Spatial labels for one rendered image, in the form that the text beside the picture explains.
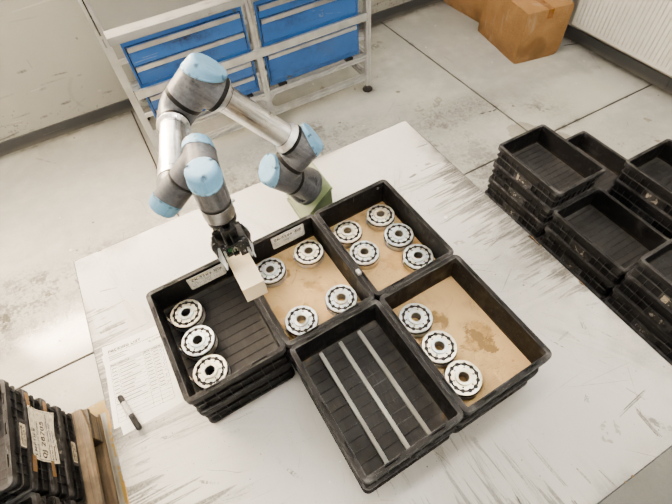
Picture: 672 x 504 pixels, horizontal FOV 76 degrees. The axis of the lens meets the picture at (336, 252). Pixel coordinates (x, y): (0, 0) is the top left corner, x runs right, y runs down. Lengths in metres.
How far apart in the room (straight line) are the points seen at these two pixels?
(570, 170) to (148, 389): 2.09
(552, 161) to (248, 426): 1.89
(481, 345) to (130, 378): 1.13
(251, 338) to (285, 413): 0.25
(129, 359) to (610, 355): 1.57
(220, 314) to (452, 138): 2.28
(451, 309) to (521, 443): 0.42
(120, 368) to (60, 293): 1.37
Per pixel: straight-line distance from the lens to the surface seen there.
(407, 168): 1.97
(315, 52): 3.30
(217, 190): 0.96
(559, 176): 2.41
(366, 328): 1.36
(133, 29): 2.86
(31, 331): 2.91
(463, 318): 1.40
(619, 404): 1.59
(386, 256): 1.49
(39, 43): 3.78
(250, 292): 1.16
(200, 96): 1.37
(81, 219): 3.28
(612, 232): 2.41
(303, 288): 1.44
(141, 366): 1.63
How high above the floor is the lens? 2.05
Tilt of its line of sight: 54 degrees down
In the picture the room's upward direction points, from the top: 6 degrees counter-clockwise
